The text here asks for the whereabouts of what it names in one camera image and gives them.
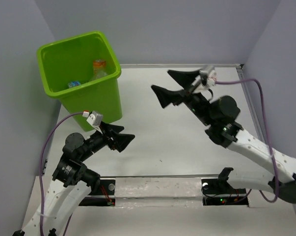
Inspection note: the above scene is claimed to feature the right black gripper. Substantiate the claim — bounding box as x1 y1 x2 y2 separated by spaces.
149 67 212 125

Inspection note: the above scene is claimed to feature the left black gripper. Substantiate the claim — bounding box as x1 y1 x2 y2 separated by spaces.
80 120 135 160

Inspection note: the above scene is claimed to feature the blue label water bottle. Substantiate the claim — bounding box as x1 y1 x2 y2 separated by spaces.
67 81 82 89

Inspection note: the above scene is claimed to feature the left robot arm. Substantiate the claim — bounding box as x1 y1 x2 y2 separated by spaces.
14 122 135 236

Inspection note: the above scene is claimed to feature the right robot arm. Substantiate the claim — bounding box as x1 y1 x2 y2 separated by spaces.
151 68 296 204

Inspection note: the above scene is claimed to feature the green plastic bin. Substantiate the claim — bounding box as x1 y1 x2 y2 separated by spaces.
36 31 122 123

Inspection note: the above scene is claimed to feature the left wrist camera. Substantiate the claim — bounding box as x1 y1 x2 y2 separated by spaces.
82 111 104 130

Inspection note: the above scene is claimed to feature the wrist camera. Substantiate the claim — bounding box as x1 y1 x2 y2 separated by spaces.
189 65 217 93
82 111 104 130

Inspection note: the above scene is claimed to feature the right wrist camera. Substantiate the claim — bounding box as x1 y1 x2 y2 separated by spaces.
189 65 217 93

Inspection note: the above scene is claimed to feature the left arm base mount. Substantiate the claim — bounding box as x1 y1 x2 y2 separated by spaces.
79 177 116 207

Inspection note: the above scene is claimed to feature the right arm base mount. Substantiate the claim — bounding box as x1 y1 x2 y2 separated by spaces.
201 167 249 207

